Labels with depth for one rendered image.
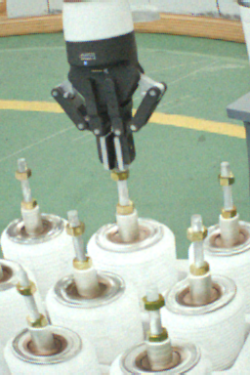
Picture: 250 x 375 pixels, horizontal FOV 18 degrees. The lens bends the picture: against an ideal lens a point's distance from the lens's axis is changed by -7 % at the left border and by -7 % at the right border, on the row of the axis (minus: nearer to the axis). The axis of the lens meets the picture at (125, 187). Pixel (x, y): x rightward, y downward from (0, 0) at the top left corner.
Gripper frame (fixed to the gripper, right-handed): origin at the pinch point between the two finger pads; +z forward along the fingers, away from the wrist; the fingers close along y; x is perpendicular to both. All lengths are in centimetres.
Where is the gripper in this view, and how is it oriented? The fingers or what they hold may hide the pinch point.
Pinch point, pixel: (116, 149)
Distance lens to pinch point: 87.7
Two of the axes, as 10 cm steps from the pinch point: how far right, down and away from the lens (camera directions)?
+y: 9.0, 0.7, -4.4
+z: 1.3, 9.0, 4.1
